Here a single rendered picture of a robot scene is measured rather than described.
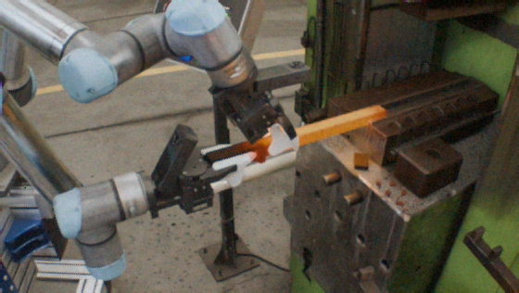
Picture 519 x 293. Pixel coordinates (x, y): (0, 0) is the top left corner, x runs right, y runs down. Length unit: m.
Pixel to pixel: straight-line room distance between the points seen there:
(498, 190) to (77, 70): 0.78
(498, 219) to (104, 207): 0.75
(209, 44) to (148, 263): 1.44
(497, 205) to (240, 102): 0.56
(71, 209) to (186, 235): 1.37
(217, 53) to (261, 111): 0.14
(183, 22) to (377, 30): 0.64
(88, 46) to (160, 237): 1.52
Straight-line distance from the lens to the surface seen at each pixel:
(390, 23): 1.17
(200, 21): 0.62
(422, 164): 0.87
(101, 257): 0.79
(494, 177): 0.93
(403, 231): 0.86
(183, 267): 1.92
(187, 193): 0.75
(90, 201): 0.72
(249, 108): 0.74
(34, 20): 0.70
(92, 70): 0.60
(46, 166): 0.80
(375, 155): 0.95
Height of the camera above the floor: 1.47
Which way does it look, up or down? 35 degrees down
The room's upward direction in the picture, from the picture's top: straight up
